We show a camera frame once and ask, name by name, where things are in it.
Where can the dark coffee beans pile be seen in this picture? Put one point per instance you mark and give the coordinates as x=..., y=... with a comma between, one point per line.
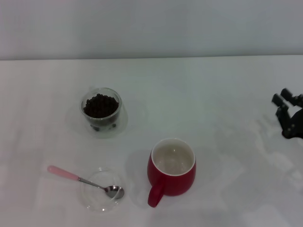
x=100, y=106

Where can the red mug white inside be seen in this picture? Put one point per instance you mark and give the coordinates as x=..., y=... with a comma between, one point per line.
x=177, y=184

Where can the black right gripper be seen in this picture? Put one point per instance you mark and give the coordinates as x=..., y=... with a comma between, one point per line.
x=298, y=123

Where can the double-walled glass cup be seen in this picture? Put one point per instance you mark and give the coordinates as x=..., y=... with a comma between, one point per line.
x=103, y=127

